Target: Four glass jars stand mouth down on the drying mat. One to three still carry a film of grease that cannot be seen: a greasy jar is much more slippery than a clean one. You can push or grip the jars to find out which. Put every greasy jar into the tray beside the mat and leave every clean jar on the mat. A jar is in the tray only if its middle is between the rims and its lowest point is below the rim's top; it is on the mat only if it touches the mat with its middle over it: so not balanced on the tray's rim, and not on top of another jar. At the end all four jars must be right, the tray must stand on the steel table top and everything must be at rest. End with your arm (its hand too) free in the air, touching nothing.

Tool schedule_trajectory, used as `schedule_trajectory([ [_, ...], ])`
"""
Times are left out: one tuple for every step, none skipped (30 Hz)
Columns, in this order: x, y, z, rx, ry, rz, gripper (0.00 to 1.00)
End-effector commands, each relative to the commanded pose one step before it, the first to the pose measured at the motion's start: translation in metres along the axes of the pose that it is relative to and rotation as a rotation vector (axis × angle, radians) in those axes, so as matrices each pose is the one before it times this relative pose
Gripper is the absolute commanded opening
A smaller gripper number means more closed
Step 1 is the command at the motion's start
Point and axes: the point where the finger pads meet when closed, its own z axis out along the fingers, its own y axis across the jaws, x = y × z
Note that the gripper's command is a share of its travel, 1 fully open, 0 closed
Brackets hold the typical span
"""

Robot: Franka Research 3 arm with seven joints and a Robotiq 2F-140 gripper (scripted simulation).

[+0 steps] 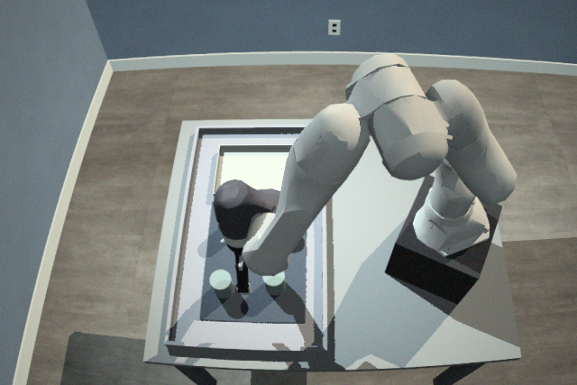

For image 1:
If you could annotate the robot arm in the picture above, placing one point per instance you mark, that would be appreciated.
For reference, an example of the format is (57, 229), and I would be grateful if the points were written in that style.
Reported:
(411, 131)

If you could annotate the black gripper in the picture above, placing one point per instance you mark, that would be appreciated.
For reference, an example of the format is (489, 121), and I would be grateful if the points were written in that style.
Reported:
(243, 284)

